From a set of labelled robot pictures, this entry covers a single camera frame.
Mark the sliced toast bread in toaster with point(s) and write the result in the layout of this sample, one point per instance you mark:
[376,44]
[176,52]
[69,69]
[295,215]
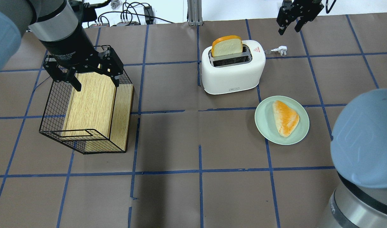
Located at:
[231,44]

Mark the black wire basket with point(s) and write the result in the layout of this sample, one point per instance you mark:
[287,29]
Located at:
[55,113]

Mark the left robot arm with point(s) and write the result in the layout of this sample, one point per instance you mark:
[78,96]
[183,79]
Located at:
[58,26]

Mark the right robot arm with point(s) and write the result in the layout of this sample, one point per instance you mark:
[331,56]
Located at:
[347,58]

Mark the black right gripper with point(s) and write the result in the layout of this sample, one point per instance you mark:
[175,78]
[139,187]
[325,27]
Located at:
[298,8]

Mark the aluminium frame post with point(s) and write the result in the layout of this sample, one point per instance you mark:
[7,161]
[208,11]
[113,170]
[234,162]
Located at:
[194,12]

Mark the wooden board in basket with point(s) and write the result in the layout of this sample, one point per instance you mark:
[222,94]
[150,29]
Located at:
[97,117]

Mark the triangular golden bread pastry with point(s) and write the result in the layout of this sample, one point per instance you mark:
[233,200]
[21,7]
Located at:
[286,119]

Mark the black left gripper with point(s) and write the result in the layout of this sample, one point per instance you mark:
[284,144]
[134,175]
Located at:
[69,47]

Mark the white two-slot toaster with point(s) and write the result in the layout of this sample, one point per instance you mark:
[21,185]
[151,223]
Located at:
[235,72]

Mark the light green round plate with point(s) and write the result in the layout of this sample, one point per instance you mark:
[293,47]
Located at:
[265,122]

